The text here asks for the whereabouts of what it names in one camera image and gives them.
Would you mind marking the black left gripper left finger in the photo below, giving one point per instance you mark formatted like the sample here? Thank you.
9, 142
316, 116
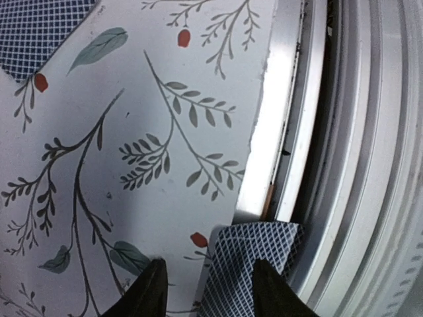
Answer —
147, 296

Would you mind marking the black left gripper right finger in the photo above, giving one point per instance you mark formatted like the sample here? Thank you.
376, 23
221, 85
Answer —
272, 296

